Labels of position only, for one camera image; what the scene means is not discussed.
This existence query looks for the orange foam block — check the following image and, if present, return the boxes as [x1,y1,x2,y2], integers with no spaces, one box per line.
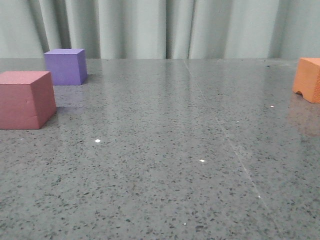
[292,57,320,103]

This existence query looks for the pale green curtain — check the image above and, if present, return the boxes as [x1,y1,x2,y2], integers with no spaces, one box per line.
[0,0,320,59]

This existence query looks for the purple foam cube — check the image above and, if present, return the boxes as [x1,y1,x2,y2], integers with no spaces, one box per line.
[44,48,88,86]

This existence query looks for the pink foam cube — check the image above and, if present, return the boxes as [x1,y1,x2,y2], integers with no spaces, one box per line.
[0,71,56,130]

